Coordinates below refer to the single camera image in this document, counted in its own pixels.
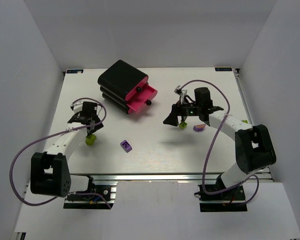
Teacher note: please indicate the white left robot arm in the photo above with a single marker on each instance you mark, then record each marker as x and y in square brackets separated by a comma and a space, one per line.
[49, 172]

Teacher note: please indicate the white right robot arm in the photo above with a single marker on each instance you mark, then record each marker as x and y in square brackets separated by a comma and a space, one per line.
[254, 149]

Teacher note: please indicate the lime square lego brick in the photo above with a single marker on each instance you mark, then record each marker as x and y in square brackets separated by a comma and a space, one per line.
[183, 125]

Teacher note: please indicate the blue label left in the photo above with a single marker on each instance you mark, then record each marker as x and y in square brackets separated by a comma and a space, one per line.
[74, 71]

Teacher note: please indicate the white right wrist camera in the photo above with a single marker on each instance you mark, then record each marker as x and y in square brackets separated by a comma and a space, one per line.
[181, 93]

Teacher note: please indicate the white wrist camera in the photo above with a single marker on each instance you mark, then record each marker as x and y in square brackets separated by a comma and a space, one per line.
[181, 93]
[76, 107]

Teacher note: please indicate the black lower drawer knob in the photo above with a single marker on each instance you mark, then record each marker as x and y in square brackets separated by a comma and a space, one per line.
[148, 102]

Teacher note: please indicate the pink drawer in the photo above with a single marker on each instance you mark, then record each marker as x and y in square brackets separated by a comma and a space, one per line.
[134, 90]
[138, 101]

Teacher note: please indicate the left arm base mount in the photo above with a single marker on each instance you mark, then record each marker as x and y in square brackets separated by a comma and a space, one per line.
[101, 195]

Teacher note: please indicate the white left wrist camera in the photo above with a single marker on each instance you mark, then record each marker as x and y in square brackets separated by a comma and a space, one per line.
[76, 107]

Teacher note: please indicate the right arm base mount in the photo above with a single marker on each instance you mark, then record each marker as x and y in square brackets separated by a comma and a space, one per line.
[233, 200]

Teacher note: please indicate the pink top drawer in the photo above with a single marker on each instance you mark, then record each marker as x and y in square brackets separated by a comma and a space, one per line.
[134, 90]

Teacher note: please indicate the lime lego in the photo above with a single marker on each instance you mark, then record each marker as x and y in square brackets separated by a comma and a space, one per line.
[90, 139]

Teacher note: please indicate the purple curved lego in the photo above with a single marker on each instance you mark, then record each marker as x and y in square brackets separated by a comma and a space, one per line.
[126, 146]

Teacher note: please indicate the blue label right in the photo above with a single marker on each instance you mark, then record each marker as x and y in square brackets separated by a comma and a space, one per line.
[223, 69]

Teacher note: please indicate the blue label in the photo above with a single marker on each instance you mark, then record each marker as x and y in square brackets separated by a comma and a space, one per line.
[223, 69]
[74, 71]

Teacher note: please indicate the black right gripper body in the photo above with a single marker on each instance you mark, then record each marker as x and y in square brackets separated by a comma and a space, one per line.
[179, 111]

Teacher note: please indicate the black drawer cabinet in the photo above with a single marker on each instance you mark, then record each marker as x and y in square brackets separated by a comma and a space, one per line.
[117, 81]

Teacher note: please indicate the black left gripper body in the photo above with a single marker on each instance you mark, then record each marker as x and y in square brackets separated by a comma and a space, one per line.
[90, 125]

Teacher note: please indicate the purple butterfly lego brick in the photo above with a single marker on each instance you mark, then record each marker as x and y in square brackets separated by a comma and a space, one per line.
[199, 127]

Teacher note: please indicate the aluminium table edge rail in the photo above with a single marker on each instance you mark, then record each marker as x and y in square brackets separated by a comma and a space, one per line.
[264, 176]

